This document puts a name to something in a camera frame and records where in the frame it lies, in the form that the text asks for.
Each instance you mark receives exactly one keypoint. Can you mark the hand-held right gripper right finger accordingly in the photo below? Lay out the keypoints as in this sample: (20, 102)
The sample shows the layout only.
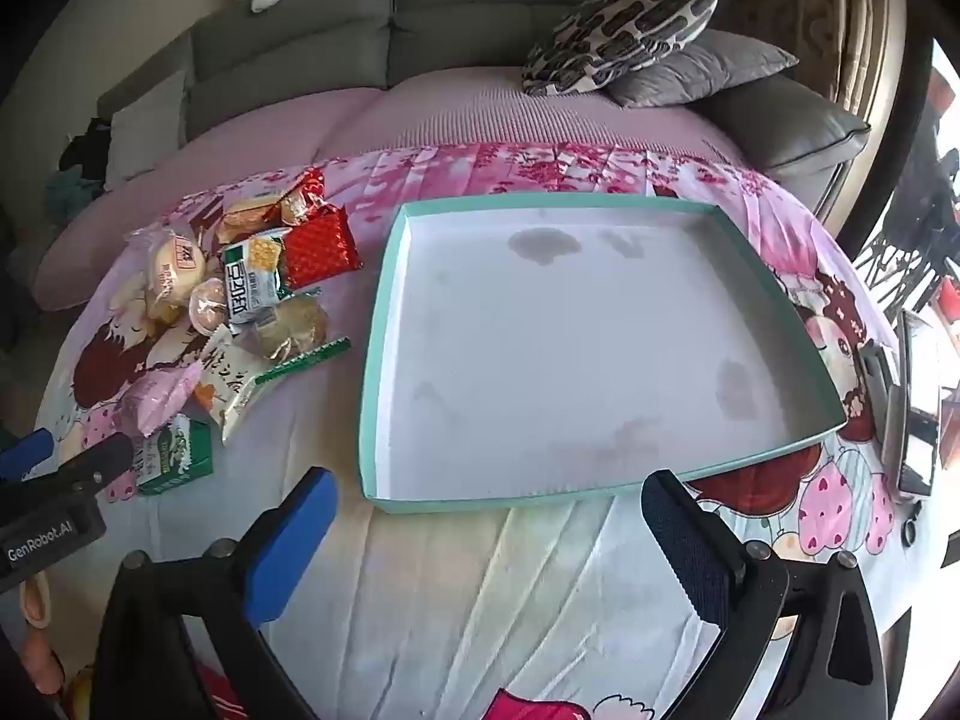
(686, 540)

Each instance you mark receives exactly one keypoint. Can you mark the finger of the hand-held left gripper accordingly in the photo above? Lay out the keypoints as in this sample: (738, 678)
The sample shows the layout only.
(94, 461)
(26, 454)

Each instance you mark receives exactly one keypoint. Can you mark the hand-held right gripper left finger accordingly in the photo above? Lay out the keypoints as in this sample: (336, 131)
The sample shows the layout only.
(296, 540)

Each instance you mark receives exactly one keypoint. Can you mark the green biscuit packet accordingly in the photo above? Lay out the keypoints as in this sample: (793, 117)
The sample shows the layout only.
(176, 457)

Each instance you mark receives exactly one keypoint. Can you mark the pink snack packet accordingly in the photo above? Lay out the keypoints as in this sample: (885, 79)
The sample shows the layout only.
(157, 397)

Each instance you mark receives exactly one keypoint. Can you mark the white packet with black script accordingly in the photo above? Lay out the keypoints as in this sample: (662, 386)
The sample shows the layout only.
(229, 390)

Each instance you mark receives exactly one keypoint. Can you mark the orange jelly cup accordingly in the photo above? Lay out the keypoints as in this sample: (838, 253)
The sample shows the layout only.
(206, 307)

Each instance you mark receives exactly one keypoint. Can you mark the clear cake packet green edge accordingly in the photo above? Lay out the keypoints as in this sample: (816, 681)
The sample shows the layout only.
(296, 330)

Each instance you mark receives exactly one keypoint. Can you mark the white steamed bun packet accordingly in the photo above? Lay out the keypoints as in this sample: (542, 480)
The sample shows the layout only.
(176, 266)

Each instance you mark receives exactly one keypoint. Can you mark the green white cracker packet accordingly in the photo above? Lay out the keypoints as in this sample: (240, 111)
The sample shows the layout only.
(251, 277)

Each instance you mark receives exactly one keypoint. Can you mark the teal shallow cardboard tray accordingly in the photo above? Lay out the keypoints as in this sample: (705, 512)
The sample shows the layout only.
(562, 330)

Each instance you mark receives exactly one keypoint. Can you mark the beige bread packet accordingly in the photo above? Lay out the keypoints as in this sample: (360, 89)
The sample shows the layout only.
(247, 221)

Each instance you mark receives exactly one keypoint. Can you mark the red patterned wafer packet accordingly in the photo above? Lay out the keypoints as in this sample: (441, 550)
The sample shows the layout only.
(322, 247)

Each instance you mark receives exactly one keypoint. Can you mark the red packet with bun picture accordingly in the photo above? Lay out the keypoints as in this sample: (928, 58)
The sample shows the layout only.
(304, 199)

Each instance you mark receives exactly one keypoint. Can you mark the person's left hand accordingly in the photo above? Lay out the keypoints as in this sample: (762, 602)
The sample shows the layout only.
(34, 600)

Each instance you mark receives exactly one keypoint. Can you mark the printed cartoon blanket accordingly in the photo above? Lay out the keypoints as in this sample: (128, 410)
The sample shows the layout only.
(450, 615)

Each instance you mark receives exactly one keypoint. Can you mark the grey phone stand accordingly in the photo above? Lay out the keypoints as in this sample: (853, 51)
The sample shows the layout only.
(877, 382)

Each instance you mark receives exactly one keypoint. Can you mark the teal cloth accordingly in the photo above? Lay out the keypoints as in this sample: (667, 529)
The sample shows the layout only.
(71, 191)

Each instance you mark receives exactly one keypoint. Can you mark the smartphone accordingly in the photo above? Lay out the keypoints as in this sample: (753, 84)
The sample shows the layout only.
(922, 405)

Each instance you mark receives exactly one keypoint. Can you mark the dark clothing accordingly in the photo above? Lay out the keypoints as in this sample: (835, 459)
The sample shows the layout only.
(86, 150)

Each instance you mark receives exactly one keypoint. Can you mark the light grey cushion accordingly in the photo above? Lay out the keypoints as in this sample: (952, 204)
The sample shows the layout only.
(146, 127)

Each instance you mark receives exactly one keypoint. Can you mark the black folding chair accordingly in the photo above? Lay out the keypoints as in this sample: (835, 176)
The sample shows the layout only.
(915, 240)

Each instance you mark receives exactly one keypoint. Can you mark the pink sofa cover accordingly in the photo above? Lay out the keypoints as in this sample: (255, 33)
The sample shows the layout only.
(450, 112)

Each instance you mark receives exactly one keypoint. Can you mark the grey pillow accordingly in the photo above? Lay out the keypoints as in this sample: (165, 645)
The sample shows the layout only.
(697, 71)

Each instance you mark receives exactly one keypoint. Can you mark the black white patterned pillow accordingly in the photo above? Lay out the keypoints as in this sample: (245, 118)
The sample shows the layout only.
(622, 30)

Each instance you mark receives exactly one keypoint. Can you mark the beige curtain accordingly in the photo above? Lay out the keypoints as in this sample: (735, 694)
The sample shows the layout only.
(847, 15)

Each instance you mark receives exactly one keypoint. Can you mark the grey sofa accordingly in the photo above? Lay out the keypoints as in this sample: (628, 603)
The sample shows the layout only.
(465, 15)

